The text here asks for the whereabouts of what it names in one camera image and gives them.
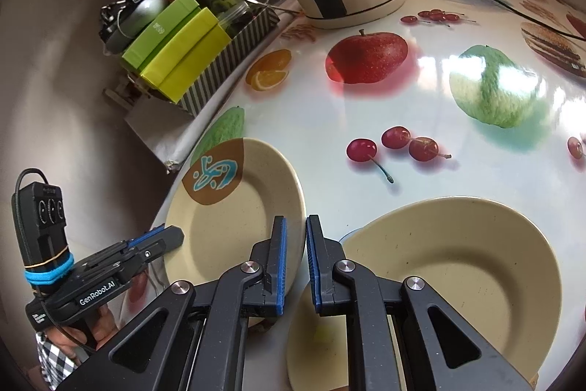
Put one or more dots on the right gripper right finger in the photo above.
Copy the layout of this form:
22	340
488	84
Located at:
400	335

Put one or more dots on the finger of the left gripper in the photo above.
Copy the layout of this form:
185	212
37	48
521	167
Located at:
171	238
147	235

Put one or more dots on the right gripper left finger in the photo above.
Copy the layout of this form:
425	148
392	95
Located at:
193	337

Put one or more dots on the person's left hand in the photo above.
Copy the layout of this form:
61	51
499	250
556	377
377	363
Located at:
103	329

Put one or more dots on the striped tray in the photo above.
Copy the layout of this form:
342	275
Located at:
216	73

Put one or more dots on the upper green box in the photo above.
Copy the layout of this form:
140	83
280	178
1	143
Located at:
158	33

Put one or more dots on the grey oval device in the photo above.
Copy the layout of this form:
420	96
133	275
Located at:
128	26

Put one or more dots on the fruit print tablecloth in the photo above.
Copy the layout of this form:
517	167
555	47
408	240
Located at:
480	99

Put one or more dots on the black camera module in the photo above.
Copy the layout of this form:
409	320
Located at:
40	224

